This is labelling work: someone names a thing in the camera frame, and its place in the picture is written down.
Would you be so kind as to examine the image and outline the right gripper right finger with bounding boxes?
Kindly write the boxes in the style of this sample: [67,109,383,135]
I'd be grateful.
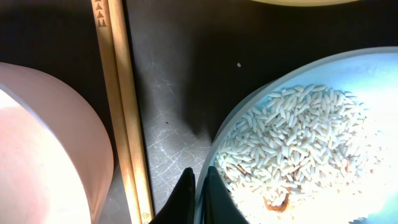
[204,166,248,224]

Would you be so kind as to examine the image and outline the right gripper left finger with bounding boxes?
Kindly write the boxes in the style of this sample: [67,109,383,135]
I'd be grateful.
[150,167,195,224]

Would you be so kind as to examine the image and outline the white rice leftovers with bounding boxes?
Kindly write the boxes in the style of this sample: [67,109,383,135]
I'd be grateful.
[215,85,386,223]

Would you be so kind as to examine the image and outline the light blue bowl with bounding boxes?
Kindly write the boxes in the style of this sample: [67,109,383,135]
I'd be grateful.
[193,47,397,223]

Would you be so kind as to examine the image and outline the white pink cup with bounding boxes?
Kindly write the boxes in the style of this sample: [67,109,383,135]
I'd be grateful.
[1,63,114,223]

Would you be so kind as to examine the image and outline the right wooden chopstick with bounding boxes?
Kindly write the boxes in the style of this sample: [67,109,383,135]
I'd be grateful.
[109,0,154,223]

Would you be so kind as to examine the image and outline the wooden chopstick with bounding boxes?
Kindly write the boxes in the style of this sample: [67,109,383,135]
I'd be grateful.
[109,0,154,223]
[91,0,142,224]

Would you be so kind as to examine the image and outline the left wooden chopstick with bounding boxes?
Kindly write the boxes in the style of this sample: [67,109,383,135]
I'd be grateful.
[91,0,142,224]

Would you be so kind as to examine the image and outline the yellow round plate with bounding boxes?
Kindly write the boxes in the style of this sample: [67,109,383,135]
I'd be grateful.
[253,0,358,7]

